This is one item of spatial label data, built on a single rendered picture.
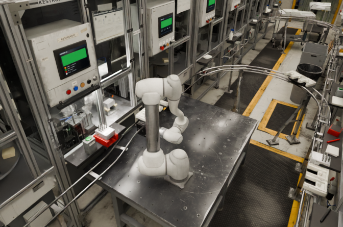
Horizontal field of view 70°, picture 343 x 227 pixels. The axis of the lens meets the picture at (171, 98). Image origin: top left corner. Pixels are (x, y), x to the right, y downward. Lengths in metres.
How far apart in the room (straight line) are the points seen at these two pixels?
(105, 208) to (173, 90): 1.58
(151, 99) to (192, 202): 0.83
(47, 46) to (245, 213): 2.31
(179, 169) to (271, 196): 1.39
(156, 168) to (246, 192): 1.35
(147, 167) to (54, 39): 1.07
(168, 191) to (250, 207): 1.12
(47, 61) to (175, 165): 1.11
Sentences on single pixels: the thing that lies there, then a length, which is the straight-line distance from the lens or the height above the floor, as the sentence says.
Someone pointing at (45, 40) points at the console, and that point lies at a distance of 1.65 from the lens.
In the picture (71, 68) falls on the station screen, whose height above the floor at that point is 1.59.
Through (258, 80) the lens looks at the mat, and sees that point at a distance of 5.18.
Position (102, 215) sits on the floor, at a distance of 2.79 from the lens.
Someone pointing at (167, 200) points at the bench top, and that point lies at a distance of 1.98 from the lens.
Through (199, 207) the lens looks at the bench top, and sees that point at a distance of 1.95.
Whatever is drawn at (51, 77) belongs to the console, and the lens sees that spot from 1.72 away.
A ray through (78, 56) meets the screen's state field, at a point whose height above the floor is 1.64.
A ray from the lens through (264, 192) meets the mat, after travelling 3.04.
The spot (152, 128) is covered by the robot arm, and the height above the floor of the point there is 1.17.
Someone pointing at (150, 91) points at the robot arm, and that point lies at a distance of 1.68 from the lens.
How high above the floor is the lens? 2.30
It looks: 32 degrees down
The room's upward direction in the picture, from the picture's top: 1 degrees clockwise
